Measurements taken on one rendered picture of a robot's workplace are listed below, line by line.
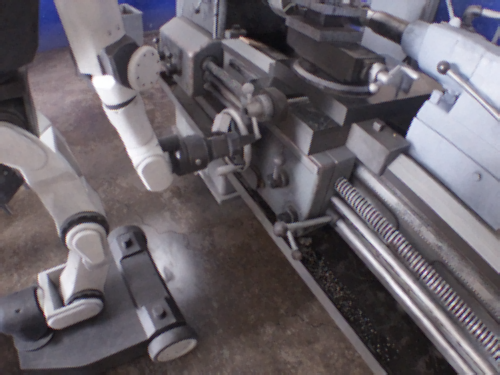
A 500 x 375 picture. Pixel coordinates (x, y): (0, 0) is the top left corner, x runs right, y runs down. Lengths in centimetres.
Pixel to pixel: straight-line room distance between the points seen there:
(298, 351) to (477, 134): 102
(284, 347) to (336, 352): 22
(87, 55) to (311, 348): 126
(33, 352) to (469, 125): 151
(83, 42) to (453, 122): 78
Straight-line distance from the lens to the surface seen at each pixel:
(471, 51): 86
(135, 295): 124
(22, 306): 118
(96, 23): 49
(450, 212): 78
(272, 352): 134
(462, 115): 83
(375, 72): 82
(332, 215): 93
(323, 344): 140
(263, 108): 81
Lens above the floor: 127
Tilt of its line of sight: 43 degrees down
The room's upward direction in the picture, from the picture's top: 7 degrees clockwise
